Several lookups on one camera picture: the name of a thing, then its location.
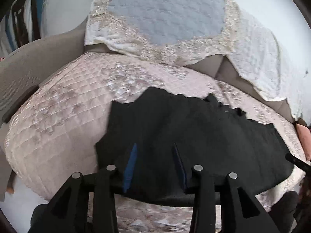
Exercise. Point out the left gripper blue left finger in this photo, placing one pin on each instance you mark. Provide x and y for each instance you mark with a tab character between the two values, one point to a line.
129	169

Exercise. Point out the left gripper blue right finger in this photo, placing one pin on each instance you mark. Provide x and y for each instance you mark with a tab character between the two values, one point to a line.
180	170

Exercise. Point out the black leather jacket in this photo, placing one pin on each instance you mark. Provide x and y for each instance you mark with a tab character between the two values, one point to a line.
220	139

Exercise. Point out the pink quilted floral bedspread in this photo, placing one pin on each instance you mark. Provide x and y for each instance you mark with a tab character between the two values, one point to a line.
109	109

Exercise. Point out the white embossed lace cover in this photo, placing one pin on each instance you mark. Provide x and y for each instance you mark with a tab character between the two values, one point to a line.
261	59

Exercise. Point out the blue lace-trimmed cover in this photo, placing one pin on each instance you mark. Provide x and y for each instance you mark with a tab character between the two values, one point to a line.
173	32

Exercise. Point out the blue striped curtain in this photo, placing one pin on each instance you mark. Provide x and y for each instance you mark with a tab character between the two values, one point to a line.
21	23

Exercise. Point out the grey upholstered sofa frame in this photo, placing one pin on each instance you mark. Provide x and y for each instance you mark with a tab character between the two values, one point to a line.
29	65

